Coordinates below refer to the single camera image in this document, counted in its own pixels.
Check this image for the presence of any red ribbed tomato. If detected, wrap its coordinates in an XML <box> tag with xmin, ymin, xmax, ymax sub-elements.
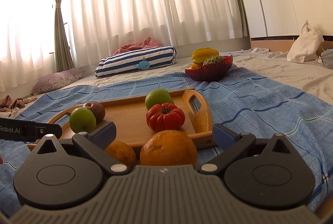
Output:
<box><xmin>146</xmin><ymin>103</ymin><xmax>186</xmax><ymax>133</ymax></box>

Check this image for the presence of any pale blue fabric bag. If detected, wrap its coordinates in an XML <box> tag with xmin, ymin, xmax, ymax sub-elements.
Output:
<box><xmin>321</xmin><ymin>48</ymin><xmax>333</xmax><ymax>70</ymax></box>

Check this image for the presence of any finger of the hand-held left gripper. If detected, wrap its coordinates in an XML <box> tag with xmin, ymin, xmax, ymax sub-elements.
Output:
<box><xmin>26</xmin><ymin>121</ymin><xmax>63</xmax><ymax>142</ymax></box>

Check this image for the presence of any white crumpled cloth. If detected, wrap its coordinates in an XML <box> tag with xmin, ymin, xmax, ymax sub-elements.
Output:
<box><xmin>287</xmin><ymin>20</ymin><xmax>325</xmax><ymax>63</ymax></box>

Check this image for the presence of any wooden tray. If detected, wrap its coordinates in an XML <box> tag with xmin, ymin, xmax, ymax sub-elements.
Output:
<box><xmin>27</xmin><ymin>87</ymin><xmax>213</xmax><ymax>152</ymax></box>

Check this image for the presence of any brown crumpled cloth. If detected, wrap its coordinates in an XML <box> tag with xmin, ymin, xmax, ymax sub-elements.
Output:
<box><xmin>0</xmin><ymin>95</ymin><xmax>37</xmax><ymax>114</ymax></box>

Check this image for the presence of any blue checked blanket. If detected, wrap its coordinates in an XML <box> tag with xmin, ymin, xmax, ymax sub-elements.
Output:
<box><xmin>0</xmin><ymin>63</ymin><xmax>333</xmax><ymax>214</ymax></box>

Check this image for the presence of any purple floral pillow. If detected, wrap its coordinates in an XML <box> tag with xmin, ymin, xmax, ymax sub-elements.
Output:
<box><xmin>31</xmin><ymin>69</ymin><xmax>86</xmax><ymax>96</ymax></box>

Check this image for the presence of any yellow star fruit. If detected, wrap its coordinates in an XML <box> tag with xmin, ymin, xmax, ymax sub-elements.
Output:
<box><xmin>191</xmin><ymin>48</ymin><xmax>220</xmax><ymax>63</ymax></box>

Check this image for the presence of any beige bed sheet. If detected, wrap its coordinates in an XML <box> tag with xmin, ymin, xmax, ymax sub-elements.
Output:
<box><xmin>0</xmin><ymin>48</ymin><xmax>333</xmax><ymax>120</ymax></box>

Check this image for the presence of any green sugar apple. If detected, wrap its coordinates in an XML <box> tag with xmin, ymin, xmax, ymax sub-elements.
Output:
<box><xmin>202</xmin><ymin>55</ymin><xmax>225</xmax><ymax>66</ymax></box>

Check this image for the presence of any pink blanket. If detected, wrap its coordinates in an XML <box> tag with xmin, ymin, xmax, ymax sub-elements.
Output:
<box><xmin>112</xmin><ymin>36</ymin><xmax>163</xmax><ymax>56</ymax></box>

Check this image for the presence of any red glass bowl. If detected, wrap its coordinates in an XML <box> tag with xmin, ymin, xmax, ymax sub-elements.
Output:
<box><xmin>184</xmin><ymin>55</ymin><xmax>233</xmax><ymax>82</ymax></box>

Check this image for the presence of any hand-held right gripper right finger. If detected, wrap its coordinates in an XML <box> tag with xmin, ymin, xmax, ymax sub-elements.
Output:
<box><xmin>199</xmin><ymin>123</ymin><xmax>292</xmax><ymax>175</ymax></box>

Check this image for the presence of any blue striped whale pillow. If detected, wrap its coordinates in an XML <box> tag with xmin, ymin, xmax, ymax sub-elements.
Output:
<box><xmin>94</xmin><ymin>46</ymin><xmax>177</xmax><ymax>78</ymax></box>

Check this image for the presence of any orange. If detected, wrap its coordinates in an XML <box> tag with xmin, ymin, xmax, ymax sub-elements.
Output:
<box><xmin>140</xmin><ymin>130</ymin><xmax>198</xmax><ymax>167</ymax></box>
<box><xmin>104</xmin><ymin>141</ymin><xmax>137</xmax><ymax>168</ymax></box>

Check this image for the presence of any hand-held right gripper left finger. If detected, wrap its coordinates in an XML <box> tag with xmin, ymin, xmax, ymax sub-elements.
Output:
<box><xmin>31</xmin><ymin>121</ymin><xmax>130</xmax><ymax>175</ymax></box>

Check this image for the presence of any dark red apple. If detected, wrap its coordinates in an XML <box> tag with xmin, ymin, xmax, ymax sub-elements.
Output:
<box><xmin>83</xmin><ymin>102</ymin><xmax>106</xmax><ymax>124</ymax></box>

